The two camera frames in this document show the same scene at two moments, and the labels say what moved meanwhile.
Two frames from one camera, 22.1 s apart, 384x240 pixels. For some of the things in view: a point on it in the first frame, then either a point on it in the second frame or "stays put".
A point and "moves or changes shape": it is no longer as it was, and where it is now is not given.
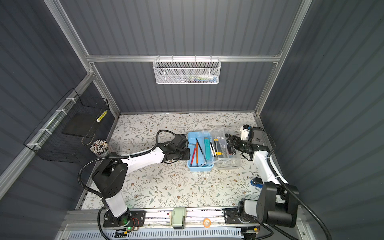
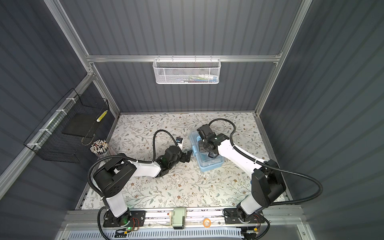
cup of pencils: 101,148 stays put
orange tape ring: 206,223 stays put
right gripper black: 234,142 → 201,149
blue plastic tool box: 201,157 moves or changes shape
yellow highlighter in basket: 98,119 stays put
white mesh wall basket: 184,71 stays put
